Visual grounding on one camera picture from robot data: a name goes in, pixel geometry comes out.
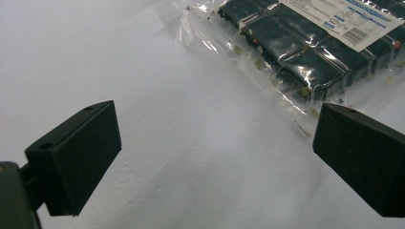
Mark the clear bag of seaweed rolls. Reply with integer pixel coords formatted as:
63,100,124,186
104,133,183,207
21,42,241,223
155,0,405,138

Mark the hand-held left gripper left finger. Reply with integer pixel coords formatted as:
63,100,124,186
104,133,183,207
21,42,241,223
19,99,123,218

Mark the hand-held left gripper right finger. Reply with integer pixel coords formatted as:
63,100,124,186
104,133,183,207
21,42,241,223
311,102,405,219

